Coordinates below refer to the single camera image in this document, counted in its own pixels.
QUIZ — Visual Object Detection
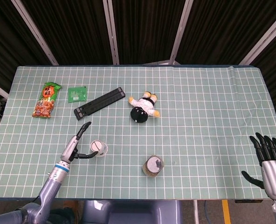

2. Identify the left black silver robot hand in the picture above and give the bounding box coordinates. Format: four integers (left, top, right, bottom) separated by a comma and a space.
60, 121, 99, 164

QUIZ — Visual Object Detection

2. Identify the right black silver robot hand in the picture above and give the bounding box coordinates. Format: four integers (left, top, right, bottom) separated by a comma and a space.
241, 132, 276, 200

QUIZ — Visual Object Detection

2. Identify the white floral paper cup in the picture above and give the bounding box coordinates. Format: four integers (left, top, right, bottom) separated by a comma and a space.
90, 139, 108, 157

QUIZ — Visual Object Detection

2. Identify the grey purple robot base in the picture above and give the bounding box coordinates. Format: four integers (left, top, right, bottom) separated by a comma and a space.
81, 199, 183, 224

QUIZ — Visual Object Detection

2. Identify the green orange snack bag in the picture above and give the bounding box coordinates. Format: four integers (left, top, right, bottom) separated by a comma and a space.
32, 82, 62, 119

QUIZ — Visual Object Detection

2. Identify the green tea sachet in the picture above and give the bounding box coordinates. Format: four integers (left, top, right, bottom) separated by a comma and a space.
67, 85, 88, 104

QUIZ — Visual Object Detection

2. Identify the long black bar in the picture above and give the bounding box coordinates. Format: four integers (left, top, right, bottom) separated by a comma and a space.
73, 87, 126, 121

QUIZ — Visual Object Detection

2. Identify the plush doll white shirt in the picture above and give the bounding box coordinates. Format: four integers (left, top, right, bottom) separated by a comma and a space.
128, 91, 161, 124

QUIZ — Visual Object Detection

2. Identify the glass jar black lid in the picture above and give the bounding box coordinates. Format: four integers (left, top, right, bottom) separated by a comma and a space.
142, 154, 165, 178

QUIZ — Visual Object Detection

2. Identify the green white grid tablecloth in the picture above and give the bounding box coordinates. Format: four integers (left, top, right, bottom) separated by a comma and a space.
0, 65, 276, 200

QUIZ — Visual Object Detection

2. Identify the white table leg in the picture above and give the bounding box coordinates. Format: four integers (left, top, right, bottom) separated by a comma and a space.
193, 200, 200, 224

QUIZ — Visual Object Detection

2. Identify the blue cable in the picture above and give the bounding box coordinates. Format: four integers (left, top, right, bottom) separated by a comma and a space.
204, 200, 210, 224

